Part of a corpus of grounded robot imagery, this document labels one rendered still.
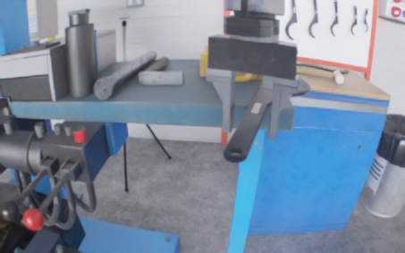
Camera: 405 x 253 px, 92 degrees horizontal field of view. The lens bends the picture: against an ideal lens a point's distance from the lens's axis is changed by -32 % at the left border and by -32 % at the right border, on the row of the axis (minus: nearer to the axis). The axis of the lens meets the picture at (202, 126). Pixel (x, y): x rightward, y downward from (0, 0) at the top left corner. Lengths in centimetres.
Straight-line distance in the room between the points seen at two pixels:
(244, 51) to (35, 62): 48
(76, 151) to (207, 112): 26
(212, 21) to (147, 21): 56
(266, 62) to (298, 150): 97
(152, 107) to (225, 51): 21
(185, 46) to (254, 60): 198
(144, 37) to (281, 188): 169
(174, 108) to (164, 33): 187
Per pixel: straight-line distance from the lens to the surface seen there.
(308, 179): 144
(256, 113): 46
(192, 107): 51
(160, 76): 63
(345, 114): 132
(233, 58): 39
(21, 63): 70
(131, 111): 55
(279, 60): 38
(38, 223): 42
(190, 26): 232
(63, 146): 52
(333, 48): 247
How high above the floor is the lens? 124
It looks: 25 degrees down
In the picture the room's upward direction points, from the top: straight up
